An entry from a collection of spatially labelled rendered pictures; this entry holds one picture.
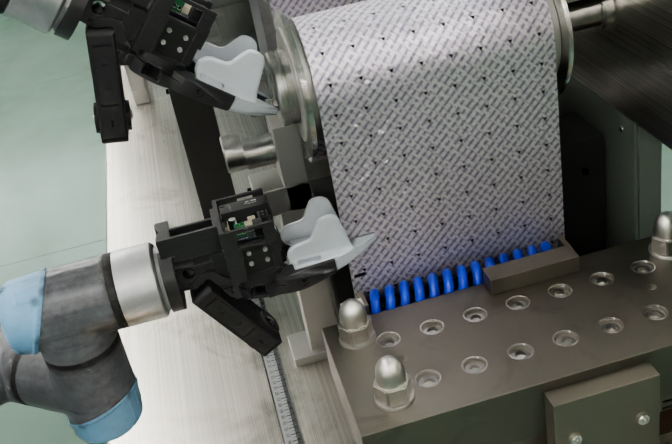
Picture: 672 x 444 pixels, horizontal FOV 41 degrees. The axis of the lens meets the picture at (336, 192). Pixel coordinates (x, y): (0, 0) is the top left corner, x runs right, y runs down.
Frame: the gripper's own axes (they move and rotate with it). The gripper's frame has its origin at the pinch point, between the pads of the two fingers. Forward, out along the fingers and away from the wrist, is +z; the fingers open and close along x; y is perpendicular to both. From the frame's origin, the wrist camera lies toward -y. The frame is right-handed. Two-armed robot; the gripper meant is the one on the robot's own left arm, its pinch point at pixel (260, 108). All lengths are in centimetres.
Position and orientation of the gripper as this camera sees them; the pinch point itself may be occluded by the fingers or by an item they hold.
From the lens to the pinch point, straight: 87.3
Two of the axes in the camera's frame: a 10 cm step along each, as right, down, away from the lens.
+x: -2.2, -4.5, 8.7
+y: 4.9, -8.2, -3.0
